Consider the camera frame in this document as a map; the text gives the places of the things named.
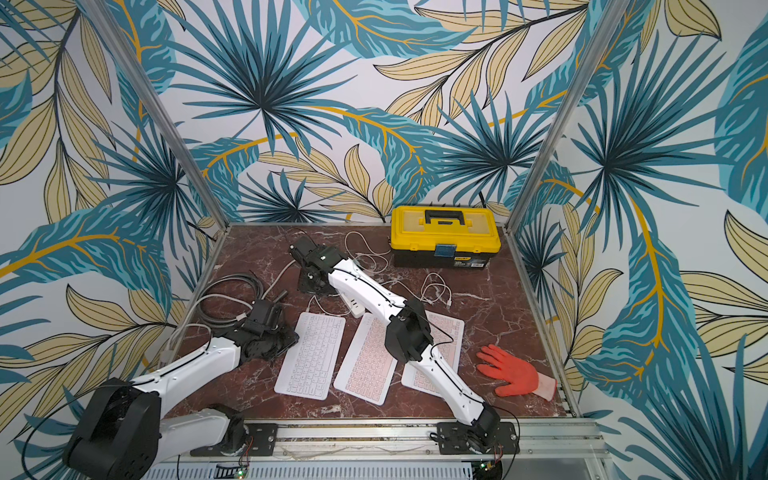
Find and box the white usb cable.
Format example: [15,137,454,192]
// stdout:
[343,230,394,274]
[419,272,454,308]

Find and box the white power strip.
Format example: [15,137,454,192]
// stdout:
[342,296,366,318]

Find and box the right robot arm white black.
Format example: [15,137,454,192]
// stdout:
[290,236,501,454]

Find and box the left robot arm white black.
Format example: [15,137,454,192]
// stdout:
[62,299,299,479]

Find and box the pink keyboard middle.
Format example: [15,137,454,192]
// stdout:
[333,313,397,406]

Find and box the pink keyboard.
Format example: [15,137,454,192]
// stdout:
[333,313,397,406]
[401,311,465,397]

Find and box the pink keyboard right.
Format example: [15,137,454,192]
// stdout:
[401,311,465,397]

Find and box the yellow black toolbox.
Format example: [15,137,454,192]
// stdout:
[391,206,501,269]

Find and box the red work glove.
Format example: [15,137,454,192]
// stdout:
[476,345,557,401]

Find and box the white wireless keyboard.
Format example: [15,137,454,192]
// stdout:
[274,312,346,401]

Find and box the black coiled cable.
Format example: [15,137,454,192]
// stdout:
[196,273,288,328]

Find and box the white power strip cord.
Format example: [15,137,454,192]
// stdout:
[157,257,298,367]

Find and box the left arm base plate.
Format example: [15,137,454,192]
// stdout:
[190,423,278,458]

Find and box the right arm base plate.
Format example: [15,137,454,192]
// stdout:
[429,422,520,455]

